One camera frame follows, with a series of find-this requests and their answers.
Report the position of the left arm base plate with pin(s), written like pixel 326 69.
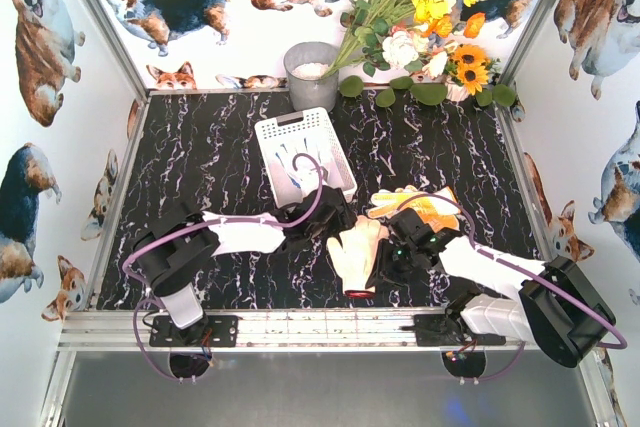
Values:
pixel 212 331

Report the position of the artificial flower bouquet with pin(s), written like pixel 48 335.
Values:
pixel 429 44

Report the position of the aluminium front rail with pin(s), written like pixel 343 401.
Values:
pixel 280 330

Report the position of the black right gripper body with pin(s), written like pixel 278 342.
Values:
pixel 388 261

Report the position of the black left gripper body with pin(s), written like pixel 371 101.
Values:
pixel 338 212

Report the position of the orange dotted glove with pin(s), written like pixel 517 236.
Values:
pixel 440 212

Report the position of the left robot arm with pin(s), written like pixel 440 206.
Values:
pixel 170 252

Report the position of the blue dotted glove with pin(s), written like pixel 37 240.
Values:
pixel 300 159

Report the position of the white perforated storage basket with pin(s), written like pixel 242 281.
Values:
pixel 316 124

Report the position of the grey metal bucket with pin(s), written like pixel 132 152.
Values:
pixel 309 80

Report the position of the beige knit glove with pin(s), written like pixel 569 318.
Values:
pixel 353 255

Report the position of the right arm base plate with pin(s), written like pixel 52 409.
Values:
pixel 432 330

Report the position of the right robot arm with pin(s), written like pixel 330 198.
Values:
pixel 549 304

